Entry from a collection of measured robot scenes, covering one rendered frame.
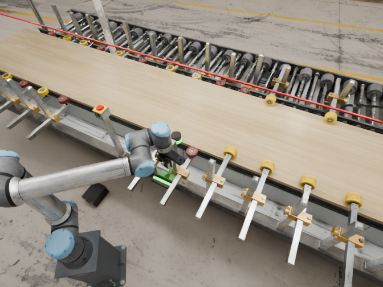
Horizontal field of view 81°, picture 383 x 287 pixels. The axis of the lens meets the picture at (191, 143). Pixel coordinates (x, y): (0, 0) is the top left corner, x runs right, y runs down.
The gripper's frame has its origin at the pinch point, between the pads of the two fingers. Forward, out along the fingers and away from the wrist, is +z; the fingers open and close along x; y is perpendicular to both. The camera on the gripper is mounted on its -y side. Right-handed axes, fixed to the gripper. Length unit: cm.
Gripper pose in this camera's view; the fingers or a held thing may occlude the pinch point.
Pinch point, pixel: (170, 167)
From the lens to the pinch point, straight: 137.6
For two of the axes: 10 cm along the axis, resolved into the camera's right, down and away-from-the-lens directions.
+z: 0.2, 5.9, 8.1
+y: -8.9, -3.5, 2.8
